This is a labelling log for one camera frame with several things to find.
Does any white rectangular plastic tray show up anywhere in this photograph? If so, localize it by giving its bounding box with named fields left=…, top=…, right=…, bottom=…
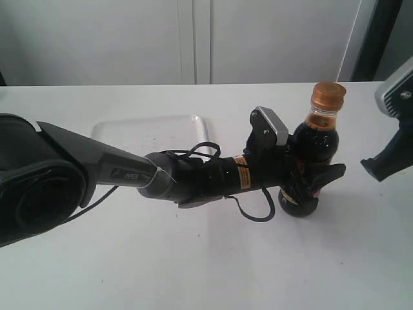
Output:
left=91, top=114, right=209, bottom=156

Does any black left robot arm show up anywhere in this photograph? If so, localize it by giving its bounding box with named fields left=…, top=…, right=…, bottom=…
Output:
left=1, top=114, right=345, bottom=246

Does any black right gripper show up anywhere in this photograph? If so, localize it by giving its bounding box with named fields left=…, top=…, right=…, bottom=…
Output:
left=361, top=118, right=413, bottom=181

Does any white cable on wall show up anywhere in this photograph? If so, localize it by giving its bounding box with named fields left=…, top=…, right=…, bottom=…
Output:
left=335, top=0, right=367, bottom=82

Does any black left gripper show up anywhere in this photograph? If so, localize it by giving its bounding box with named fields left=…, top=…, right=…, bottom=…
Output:
left=238, top=142, right=346, bottom=207

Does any dark soy sauce bottle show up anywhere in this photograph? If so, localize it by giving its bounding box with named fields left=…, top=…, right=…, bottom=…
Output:
left=278, top=82, right=346, bottom=218

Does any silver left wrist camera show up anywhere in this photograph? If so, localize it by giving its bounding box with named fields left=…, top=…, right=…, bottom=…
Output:
left=250, top=106, right=289, bottom=149

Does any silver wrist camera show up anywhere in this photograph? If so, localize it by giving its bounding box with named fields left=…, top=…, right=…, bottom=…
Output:
left=375, top=57, right=412, bottom=118
left=250, top=106, right=289, bottom=149

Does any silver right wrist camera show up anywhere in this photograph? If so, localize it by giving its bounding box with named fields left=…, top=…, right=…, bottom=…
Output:
left=375, top=57, right=412, bottom=118

